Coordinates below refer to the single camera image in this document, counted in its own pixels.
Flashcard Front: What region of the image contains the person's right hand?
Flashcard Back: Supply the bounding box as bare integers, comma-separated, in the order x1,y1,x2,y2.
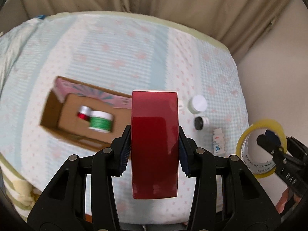
275,187,302,213

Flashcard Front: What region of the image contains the red jar with silver lid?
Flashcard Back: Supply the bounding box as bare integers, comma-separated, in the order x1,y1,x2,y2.
76,105,92,121

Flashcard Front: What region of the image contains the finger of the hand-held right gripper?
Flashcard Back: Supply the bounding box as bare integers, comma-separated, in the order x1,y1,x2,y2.
286,136,308,160
256,130,285,160

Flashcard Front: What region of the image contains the small white bottle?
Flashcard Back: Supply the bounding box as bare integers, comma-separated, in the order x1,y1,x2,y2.
212,128,227,154

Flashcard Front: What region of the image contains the cardboard box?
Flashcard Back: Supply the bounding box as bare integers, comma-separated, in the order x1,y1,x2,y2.
40,76,133,152

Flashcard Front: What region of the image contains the clear yellowish tape roll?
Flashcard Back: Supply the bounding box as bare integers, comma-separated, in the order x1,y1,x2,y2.
235,118,288,179

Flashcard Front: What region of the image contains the green jar with white lid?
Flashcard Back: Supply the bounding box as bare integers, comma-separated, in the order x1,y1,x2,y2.
89,110,114,133

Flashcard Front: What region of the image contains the small jar with black lid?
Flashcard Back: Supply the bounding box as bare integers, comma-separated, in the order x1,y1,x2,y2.
194,116,209,130

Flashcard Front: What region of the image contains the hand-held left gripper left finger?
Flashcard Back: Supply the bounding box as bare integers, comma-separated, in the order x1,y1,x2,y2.
27,125,132,231

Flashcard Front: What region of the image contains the red tape roll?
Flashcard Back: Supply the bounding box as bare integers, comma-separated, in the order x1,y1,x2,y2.
131,90,180,200

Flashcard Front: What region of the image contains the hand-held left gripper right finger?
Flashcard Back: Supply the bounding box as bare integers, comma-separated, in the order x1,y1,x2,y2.
177,125,282,231

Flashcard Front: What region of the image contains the white round jar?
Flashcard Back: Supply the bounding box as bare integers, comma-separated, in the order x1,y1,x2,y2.
188,95,208,114

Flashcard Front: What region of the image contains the yellow striped blanket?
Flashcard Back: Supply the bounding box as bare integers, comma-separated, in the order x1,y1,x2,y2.
0,159,42,216

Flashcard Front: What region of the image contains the light blue patterned quilt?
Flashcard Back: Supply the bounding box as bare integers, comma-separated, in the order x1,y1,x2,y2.
0,11,250,225

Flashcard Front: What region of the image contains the beige curtain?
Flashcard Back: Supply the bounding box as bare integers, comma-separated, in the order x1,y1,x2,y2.
14,0,300,59

